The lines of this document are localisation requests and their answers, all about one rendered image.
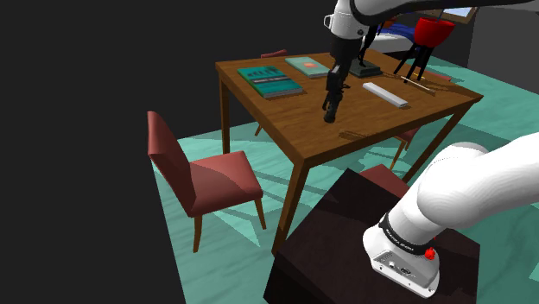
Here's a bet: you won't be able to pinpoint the pale green book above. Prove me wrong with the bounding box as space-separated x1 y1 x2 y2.
284 55 332 79

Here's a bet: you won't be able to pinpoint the bed with blue blanket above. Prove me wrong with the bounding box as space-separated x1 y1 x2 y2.
369 21 423 54

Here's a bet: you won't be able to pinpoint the white long remote control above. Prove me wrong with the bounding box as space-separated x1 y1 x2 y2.
362 81 410 110

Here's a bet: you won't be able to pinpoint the red chair with wooden legs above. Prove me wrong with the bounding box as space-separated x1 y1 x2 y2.
389 70 453 172
359 163 411 200
253 48 290 137
146 111 268 254

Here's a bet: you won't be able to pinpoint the brown wooden table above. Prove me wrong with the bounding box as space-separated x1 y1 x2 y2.
214 50 485 257

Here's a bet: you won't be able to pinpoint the teal book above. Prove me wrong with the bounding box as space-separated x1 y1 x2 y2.
237 65 305 99

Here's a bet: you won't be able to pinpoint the thin wooden pencil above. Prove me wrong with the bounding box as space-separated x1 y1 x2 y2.
399 75 435 93

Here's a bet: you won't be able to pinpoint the red pot on black tripod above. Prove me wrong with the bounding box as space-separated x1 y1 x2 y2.
393 16 457 85

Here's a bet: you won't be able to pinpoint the framed window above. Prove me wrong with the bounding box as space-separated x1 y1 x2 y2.
437 5 479 24

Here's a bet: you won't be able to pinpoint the dark robot stand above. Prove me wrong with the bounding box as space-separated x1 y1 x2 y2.
263 168 481 304

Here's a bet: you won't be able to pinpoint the teal patterned rug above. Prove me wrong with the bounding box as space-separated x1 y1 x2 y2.
150 54 539 304

